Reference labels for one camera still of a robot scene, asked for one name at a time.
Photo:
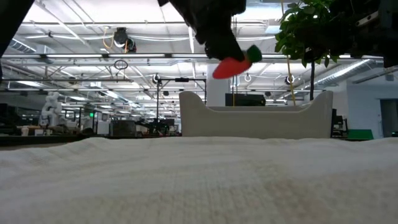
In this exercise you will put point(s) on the white cup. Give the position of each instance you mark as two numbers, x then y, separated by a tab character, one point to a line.
25	131

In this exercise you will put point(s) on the white checked dish cloth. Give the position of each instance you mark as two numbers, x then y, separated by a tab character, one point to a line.
199	186

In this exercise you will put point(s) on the white plastic tupperware container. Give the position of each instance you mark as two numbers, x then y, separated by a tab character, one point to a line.
248	124

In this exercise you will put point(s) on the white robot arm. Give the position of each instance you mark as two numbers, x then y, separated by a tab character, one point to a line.
51	109

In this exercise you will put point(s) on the green panel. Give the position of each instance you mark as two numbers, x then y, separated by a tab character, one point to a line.
360	134

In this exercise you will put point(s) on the black equipment stand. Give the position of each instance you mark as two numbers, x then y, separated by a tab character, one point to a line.
337	124

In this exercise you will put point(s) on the black metal frame rig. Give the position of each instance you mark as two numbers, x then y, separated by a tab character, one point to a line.
157	102

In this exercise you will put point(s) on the orange toy carrot green top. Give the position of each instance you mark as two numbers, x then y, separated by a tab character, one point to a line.
230	68

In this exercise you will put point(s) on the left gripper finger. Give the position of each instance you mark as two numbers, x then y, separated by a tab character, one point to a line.
224	46

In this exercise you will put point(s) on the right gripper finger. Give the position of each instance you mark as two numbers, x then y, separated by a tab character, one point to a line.
328	32

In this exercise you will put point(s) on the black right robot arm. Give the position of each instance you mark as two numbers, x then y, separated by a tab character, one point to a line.
392	56

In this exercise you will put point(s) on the black monitor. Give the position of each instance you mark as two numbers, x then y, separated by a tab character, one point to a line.
245	100

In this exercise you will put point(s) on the green potted plant black pot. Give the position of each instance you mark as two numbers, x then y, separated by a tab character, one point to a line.
292	25

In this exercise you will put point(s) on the black robot workstation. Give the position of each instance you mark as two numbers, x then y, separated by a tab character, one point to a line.
155	124

